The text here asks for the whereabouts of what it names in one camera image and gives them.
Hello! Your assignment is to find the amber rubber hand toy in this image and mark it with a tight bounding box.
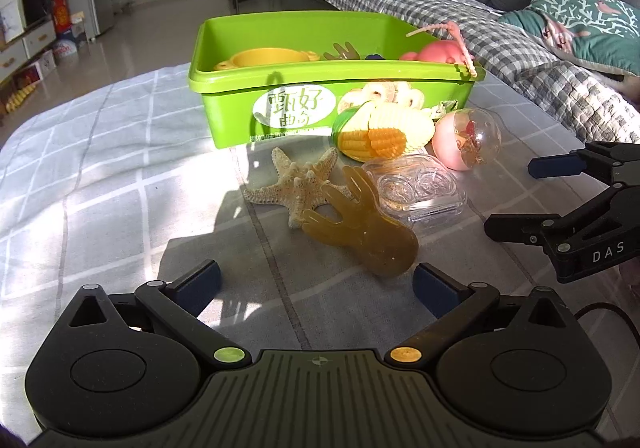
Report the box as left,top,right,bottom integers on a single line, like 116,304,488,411
323,41,360,61
302,166,419,278

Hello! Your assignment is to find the clear plastic case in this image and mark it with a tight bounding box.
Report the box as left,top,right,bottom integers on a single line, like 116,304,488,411
362,153,466,227

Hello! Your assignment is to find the beige starfish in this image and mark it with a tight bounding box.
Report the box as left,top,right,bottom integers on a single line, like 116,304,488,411
243,148,352,229

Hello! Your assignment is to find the yellow toy corn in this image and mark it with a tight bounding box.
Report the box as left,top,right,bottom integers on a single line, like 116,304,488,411
332,101,435,163

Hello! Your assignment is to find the pink toy pig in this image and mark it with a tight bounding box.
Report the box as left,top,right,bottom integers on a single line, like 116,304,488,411
399,21,477,77

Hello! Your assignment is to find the yellow toy pot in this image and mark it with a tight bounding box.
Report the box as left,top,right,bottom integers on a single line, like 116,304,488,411
214,47,320,70

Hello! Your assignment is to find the grey plaid sofa cover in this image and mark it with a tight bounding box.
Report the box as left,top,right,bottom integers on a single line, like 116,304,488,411
283,0,640,145

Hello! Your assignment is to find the grey checked table cloth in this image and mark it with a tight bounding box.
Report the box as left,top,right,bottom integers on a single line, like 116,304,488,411
1,64,639,442

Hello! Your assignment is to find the pink clear capsule ball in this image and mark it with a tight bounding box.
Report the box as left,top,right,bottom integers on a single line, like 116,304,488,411
431,108,502,171

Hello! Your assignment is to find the teal patterned cushion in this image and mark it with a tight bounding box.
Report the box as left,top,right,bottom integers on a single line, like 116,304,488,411
500,0,639,76

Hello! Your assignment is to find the green plastic storage bin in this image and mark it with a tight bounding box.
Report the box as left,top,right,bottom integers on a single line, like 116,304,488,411
189,11,485,149

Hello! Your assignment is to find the white tv cabinet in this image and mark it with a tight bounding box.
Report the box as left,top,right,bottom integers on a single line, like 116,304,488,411
1,18,56,119

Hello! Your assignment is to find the microwave oven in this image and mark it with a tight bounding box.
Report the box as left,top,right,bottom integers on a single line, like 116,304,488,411
1,0,51,44

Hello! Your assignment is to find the red gift box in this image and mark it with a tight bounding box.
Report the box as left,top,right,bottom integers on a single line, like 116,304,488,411
51,0,72,35

